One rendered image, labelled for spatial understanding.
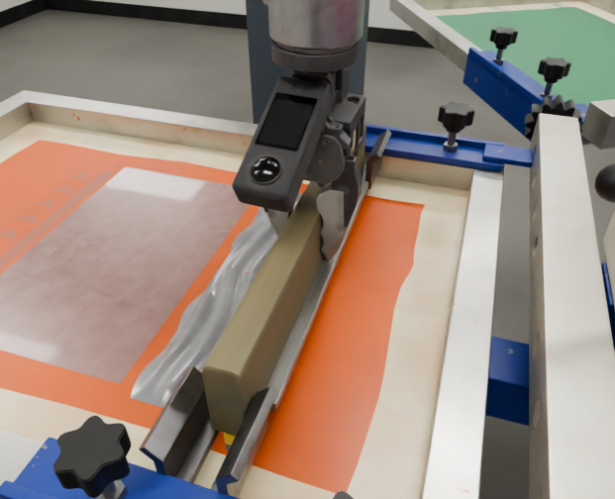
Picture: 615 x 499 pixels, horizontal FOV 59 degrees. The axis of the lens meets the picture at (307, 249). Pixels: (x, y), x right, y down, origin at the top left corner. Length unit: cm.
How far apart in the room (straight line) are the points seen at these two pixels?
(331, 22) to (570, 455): 33
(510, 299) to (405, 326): 154
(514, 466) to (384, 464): 120
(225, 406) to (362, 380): 15
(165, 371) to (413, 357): 23
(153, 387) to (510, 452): 129
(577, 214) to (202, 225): 42
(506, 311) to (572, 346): 158
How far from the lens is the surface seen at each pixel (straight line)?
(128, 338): 57
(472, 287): 56
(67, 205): 78
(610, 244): 55
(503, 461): 165
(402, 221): 70
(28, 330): 61
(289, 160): 42
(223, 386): 39
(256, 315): 41
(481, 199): 70
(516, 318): 202
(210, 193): 75
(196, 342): 54
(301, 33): 43
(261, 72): 116
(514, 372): 59
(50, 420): 53
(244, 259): 62
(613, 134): 87
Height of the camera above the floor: 135
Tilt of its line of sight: 39 degrees down
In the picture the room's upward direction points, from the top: straight up
